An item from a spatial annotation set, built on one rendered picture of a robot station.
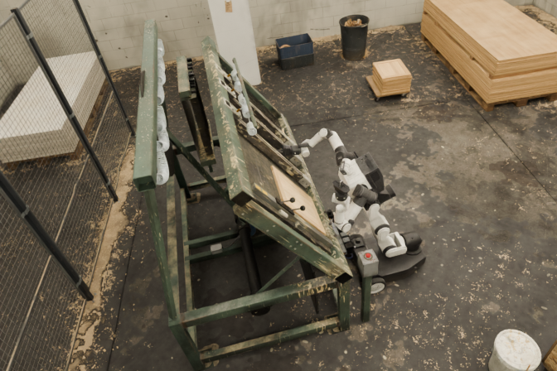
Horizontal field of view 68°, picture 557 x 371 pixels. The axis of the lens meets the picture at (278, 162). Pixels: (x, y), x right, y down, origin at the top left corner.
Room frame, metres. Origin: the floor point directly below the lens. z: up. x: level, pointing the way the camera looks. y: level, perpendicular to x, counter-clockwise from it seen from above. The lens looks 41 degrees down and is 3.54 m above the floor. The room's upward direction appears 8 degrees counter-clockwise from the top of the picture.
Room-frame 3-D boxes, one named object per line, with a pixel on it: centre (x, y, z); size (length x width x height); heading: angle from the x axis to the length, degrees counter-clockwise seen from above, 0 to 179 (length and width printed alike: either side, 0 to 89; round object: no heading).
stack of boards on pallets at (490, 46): (5.75, -3.43, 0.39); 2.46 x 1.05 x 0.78; 1
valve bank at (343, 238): (2.24, -0.44, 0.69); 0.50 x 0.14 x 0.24; 7
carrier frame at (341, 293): (2.74, 0.41, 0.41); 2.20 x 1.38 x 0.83; 7
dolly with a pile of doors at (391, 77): (5.42, -1.83, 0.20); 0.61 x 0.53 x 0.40; 1
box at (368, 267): (1.82, -0.56, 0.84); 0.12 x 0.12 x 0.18; 7
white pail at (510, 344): (1.22, -1.52, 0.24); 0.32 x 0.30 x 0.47; 1
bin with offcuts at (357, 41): (6.71, -1.62, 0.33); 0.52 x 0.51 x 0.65; 1
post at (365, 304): (1.82, -0.56, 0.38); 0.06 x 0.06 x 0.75; 7
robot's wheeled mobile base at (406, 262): (2.35, -0.92, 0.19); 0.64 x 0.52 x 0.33; 97
